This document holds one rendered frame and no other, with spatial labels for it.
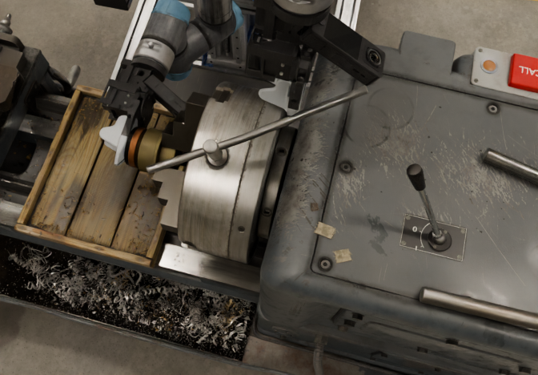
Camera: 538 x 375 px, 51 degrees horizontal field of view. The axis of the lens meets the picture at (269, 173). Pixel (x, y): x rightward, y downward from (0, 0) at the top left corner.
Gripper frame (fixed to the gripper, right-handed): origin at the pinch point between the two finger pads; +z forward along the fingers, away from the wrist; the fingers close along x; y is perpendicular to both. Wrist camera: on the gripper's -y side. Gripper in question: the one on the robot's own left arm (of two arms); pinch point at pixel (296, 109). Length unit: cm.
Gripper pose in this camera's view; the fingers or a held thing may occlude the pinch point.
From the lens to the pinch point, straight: 82.0
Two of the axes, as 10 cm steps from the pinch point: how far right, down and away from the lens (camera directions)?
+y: -9.6, -2.6, 0.6
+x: -2.5, 8.1, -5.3
